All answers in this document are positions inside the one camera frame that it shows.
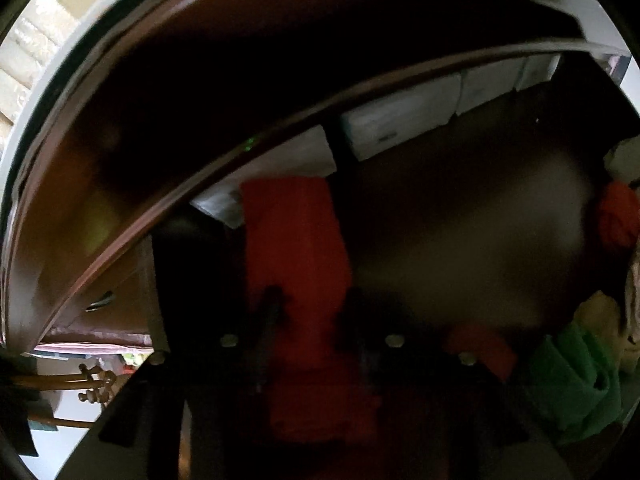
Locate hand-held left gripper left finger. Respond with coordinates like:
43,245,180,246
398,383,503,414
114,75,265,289
55,285,288,480

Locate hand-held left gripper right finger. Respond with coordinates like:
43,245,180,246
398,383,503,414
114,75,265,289
340,286,571,480

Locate bright red underwear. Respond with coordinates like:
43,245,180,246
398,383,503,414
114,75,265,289
597,180,640,251
239,176,383,443

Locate green and black striped sock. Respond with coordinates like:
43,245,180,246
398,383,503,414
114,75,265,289
527,322,626,443

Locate tan underwear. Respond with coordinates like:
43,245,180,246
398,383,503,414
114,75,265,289
572,290,626,356

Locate closed wooden side drawer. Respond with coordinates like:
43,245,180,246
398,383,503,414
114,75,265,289
42,240,168,356

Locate white storage box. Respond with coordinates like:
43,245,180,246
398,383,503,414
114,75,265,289
457,57,526,116
520,52,563,92
190,125,338,228
340,72,463,161

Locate colourful papers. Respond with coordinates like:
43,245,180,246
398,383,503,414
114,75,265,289
22,342,151,376

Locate metal drawer handle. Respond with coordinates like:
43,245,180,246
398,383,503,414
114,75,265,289
85,291,117,313

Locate brass metal frame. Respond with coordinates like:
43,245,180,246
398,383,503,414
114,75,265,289
10,362,118,431

